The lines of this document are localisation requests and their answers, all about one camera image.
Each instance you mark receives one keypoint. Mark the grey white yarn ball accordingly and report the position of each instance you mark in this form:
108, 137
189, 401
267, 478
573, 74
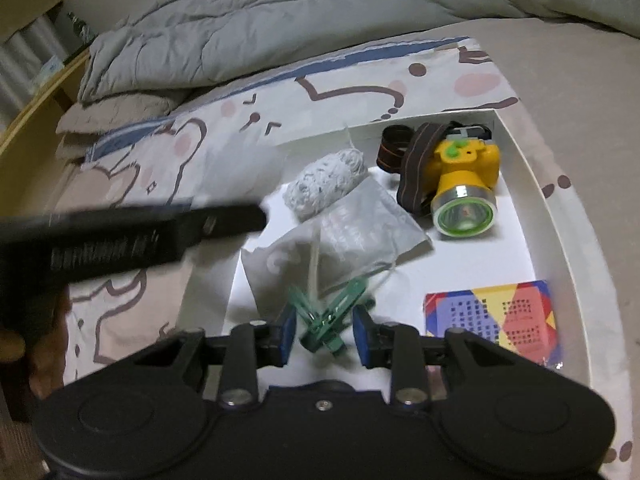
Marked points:
325, 182

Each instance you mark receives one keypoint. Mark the cardboard strip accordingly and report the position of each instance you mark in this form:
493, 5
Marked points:
30, 5

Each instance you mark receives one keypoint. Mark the person's left hand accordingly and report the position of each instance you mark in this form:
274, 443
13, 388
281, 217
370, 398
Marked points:
47, 367

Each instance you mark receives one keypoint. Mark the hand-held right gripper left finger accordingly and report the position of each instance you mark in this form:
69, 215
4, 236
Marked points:
284, 335

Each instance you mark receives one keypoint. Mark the grey duvet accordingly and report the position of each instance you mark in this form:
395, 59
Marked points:
300, 20

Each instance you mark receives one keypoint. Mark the tissue pack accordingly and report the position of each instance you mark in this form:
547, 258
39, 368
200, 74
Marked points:
52, 67

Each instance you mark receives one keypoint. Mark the colourful patterned small box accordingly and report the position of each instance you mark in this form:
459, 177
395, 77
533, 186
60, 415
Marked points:
500, 310

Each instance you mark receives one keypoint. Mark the white cardboard box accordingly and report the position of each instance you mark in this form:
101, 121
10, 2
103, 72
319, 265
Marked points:
475, 260

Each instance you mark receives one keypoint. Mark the green glass bottle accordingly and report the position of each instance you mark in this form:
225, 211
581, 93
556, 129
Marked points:
80, 30

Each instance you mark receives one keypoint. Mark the yellow headlamp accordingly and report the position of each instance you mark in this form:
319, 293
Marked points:
465, 170

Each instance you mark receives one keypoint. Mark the wooden bedside shelf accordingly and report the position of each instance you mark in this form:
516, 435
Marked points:
30, 115

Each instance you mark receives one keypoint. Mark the grey foil pouch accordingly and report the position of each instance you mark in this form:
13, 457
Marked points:
360, 230

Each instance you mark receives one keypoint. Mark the grey curtain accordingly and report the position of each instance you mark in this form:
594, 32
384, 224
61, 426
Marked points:
20, 60

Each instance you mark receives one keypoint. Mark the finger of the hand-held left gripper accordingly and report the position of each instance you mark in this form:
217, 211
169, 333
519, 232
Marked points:
225, 225

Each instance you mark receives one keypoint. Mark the bag of green clips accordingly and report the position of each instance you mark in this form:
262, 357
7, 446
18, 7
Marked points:
330, 320

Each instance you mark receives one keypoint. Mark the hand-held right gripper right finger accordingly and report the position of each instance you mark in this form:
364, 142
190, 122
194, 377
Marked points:
365, 335

